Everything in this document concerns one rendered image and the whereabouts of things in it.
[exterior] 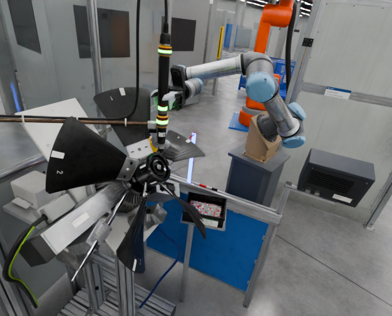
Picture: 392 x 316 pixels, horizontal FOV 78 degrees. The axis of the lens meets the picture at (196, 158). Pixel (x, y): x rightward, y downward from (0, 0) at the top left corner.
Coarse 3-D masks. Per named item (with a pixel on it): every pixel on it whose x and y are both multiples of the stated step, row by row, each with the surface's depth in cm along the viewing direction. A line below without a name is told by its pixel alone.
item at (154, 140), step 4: (148, 120) 94; (148, 124) 91; (152, 124) 92; (148, 128) 92; (152, 128) 92; (156, 128) 94; (152, 132) 93; (156, 132) 93; (152, 136) 94; (156, 136) 94; (152, 140) 95; (156, 140) 95; (152, 144) 97; (156, 144) 96; (160, 144) 96; (164, 144) 96; (168, 144) 97; (160, 148) 95; (164, 148) 96
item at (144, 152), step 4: (144, 140) 95; (132, 144) 95; (136, 144) 95; (140, 144) 95; (144, 144) 95; (148, 144) 95; (128, 148) 95; (132, 148) 95; (136, 148) 95; (144, 148) 95; (148, 148) 95; (128, 152) 94; (132, 152) 95; (136, 152) 95; (140, 152) 95; (144, 152) 95; (148, 152) 95; (132, 156) 94; (136, 156) 94; (140, 156) 95; (144, 156) 95
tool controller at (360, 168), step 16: (320, 160) 107; (336, 160) 107; (352, 160) 107; (304, 176) 112; (320, 176) 108; (336, 176) 104; (352, 176) 101; (368, 176) 100; (320, 192) 113; (336, 192) 109; (352, 192) 106
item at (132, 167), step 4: (128, 160) 85; (132, 160) 86; (136, 160) 87; (124, 164) 85; (128, 164) 86; (132, 164) 87; (136, 164) 88; (124, 168) 86; (132, 168) 88; (136, 168) 89; (120, 172) 86; (124, 172) 87; (128, 172) 88; (132, 172) 89; (120, 176) 86; (128, 176) 89; (124, 180) 88; (128, 180) 90
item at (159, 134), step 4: (164, 24) 77; (164, 28) 77; (164, 32) 78; (160, 36) 78; (164, 36) 78; (168, 36) 78; (160, 40) 79; (164, 40) 78; (168, 40) 78; (168, 44) 79; (160, 128) 93; (164, 128) 93; (160, 132) 94; (164, 132) 94; (160, 136) 94; (164, 136) 95; (160, 140) 96; (164, 140) 96
